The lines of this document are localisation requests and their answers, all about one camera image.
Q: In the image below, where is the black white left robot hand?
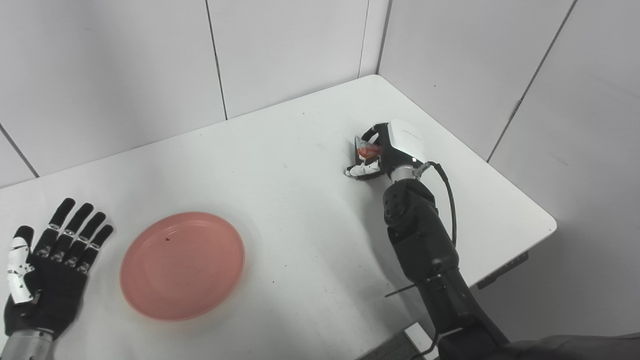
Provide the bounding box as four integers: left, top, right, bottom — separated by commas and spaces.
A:
4, 197, 115, 341

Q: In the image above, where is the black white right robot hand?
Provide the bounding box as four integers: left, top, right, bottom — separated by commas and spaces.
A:
344, 119, 427, 180

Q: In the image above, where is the chocolate cake slice with fruit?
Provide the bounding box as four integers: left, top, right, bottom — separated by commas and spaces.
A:
354, 135, 383, 178

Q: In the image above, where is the pink round plate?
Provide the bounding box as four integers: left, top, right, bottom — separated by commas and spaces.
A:
119, 211, 246, 322

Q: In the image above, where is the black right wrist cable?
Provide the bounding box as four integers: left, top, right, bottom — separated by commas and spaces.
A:
417, 161, 458, 248

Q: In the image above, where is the black under-table bracket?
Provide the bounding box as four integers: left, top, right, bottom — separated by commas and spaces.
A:
476, 251, 530, 290

